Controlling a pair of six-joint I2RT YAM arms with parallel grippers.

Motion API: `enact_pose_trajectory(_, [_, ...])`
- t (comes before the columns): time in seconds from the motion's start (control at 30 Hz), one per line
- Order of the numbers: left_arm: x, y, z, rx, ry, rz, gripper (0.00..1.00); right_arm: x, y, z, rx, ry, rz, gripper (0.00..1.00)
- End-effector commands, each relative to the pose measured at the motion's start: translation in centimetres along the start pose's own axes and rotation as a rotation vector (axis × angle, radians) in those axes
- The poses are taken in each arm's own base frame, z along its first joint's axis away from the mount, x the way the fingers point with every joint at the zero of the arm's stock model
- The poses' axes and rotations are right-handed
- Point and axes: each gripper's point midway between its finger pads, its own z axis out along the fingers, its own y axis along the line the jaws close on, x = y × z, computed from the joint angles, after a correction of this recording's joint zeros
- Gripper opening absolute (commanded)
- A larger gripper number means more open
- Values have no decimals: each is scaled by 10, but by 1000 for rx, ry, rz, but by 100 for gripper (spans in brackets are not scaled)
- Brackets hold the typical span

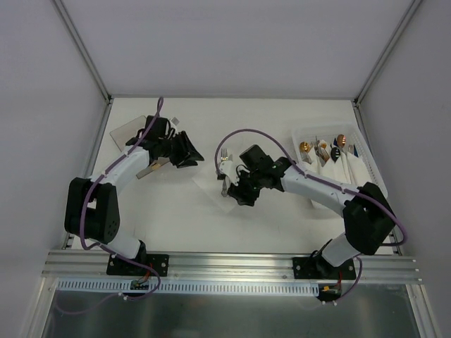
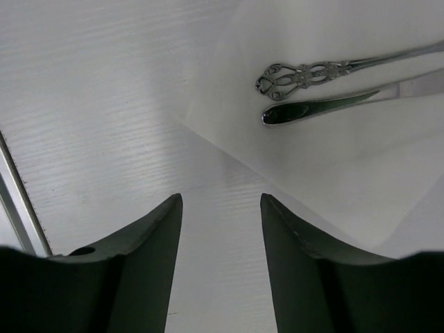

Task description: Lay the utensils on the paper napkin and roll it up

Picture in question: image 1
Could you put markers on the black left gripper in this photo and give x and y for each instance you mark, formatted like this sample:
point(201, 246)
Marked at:
point(180, 149)

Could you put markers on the right aluminium frame post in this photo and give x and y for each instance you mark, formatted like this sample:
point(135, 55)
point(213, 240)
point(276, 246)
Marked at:
point(394, 38)

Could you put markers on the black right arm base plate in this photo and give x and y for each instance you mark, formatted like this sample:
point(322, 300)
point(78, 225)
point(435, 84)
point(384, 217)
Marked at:
point(316, 268)

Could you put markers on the gold cutlery bundle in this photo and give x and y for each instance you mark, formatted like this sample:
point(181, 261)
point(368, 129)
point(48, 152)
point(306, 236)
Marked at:
point(321, 152)

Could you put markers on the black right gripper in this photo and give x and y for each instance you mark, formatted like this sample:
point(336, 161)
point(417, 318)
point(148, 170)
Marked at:
point(244, 188)

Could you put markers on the white paper napkin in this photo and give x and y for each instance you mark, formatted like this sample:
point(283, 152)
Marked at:
point(207, 181)

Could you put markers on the white slotted cable duct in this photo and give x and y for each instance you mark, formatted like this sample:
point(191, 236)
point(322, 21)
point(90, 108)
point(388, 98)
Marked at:
point(189, 287)

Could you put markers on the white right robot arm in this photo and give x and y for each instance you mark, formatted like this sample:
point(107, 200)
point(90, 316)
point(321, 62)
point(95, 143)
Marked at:
point(367, 216)

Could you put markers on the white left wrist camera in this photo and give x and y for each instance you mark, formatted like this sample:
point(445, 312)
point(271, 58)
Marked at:
point(174, 121)

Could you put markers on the gold spoon in basket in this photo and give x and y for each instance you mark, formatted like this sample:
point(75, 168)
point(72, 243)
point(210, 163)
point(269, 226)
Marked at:
point(304, 148)

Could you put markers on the plain silver knife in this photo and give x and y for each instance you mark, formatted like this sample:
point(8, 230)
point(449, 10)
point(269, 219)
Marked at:
point(224, 189)

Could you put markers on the ornate silver fork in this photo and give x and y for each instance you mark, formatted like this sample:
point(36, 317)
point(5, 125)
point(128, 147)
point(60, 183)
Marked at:
point(226, 160)

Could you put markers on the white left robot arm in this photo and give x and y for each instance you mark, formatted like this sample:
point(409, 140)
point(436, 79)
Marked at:
point(92, 209)

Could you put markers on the aluminium frame post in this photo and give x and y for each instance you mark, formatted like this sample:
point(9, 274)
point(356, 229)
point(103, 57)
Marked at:
point(76, 38)
point(394, 38)

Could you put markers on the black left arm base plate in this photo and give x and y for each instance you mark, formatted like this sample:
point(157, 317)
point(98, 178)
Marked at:
point(141, 265)

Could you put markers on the left aluminium frame post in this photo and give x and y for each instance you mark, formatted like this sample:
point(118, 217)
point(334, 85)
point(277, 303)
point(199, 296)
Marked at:
point(76, 38)

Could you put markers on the white plastic basket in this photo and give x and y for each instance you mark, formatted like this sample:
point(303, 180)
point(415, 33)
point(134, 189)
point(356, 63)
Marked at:
point(338, 151)

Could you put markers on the folded white napkins stack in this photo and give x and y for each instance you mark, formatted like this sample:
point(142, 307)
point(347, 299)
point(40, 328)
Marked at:
point(346, 169)

